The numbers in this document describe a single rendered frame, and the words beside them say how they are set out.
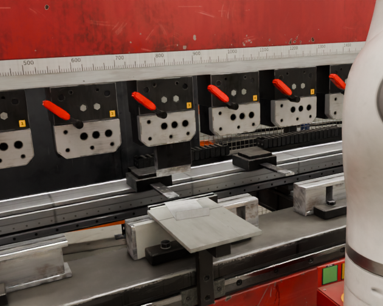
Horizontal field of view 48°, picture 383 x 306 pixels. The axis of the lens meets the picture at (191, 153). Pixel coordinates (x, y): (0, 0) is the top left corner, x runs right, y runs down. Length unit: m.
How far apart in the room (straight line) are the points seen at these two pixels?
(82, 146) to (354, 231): 0.71
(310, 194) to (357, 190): 0.99
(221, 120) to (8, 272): 0.64
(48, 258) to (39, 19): 0.55
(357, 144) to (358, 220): 0.11
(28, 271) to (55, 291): 0.08
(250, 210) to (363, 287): 0.83
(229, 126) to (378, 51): 0.84
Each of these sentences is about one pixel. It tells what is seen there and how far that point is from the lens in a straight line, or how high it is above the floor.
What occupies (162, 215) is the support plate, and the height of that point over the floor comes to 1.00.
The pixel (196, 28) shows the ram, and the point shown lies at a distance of 1.12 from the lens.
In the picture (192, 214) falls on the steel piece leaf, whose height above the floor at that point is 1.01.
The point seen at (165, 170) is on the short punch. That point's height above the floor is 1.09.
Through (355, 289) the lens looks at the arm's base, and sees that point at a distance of 0.50.
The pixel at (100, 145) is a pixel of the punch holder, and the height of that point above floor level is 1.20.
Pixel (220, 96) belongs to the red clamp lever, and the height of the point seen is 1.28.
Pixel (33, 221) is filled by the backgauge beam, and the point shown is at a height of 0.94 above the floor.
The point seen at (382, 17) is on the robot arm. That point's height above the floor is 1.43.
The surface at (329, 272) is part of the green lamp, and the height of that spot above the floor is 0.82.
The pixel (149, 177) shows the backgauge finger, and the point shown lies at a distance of 1.36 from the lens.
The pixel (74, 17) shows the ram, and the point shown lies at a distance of 1.02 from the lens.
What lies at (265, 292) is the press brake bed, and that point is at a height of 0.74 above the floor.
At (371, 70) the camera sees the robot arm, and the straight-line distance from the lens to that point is 0.36.
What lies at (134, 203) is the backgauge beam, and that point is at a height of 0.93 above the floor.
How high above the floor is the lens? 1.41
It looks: 14 degrees down
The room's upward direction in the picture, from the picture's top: 3 degrees counter-clockwise
